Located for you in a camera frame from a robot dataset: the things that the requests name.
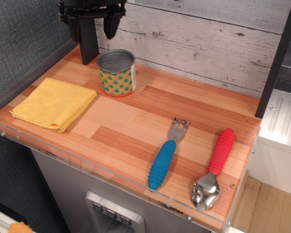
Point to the green orange patterned tin can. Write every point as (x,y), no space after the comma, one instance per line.
(117,72)

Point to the dark right shelf post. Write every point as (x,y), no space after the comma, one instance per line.
(275,68)

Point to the blue handled metal fork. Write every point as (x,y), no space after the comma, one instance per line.
(162,162)

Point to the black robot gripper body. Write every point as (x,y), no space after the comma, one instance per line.
(90,9)

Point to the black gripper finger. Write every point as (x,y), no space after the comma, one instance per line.
(111,24)
(74,28)

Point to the grey toy fridge cabinet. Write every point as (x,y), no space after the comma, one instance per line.
(69,186)

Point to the silver toy fridge dispenser panel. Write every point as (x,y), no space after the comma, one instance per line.
(110,217)

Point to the white toy sink unit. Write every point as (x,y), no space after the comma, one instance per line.
(270,162)

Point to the orange object at corner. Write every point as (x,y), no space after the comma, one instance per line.
(19,227)

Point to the folded yellow cloth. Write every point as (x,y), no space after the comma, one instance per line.
(54,104)

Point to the red handled metal spoon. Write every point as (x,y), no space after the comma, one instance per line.
(206,189)

